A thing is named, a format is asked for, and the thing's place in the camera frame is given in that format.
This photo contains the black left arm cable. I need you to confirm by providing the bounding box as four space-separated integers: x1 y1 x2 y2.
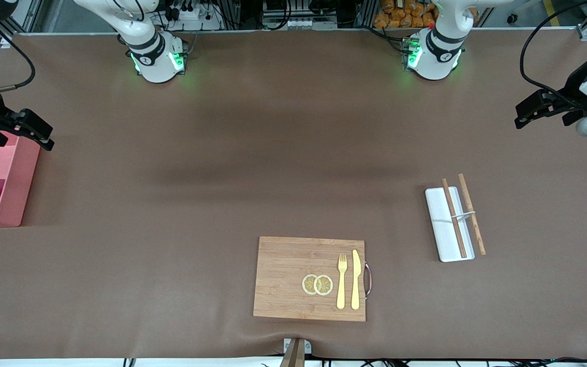
519 0 587 108

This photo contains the grey metal bracket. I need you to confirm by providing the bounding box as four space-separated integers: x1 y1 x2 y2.
283 338 312 356

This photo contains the yellow knife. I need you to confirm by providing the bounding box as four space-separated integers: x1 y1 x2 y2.
351 249 362 310

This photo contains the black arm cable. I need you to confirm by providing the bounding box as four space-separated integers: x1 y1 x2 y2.
519 0 587 108
0 21 36 95

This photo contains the bamboo cutting board with handle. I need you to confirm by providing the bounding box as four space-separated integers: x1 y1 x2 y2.
253 236 373 323

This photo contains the yellow fork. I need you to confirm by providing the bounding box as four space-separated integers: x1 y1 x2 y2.
336 254 349 310

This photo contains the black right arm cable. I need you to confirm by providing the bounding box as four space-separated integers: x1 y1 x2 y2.
0 21 36 95

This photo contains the brown wooden post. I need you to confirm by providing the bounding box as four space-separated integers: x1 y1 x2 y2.
279 339 306 367

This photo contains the white rectangular tray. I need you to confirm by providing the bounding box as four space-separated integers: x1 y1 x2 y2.
424 187 476 263

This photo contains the orange snack packs pile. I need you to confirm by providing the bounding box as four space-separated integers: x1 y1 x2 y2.
373 0 439 29

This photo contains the pink plastic bin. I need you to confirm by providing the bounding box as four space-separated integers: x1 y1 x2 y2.
0 132 41 228

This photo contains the white power strip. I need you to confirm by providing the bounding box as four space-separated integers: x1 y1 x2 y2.
164 5 224 32
268 18 338 31

